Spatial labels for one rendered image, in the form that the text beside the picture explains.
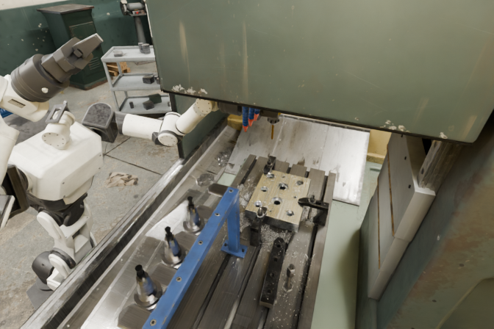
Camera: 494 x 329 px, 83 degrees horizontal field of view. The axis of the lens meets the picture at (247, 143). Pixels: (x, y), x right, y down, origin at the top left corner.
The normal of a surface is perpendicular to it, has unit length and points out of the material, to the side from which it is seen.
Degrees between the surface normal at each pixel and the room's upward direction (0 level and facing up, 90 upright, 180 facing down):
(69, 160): 68
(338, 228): 0
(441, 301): 90
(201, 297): 0
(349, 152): 24
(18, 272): 0
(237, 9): 90
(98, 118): 31
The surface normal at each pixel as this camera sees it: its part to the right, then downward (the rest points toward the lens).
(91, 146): 0.87, -0.12
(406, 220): -0.35, 0.53
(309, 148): -0.14, -0.53
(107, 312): -0.04, -0.74
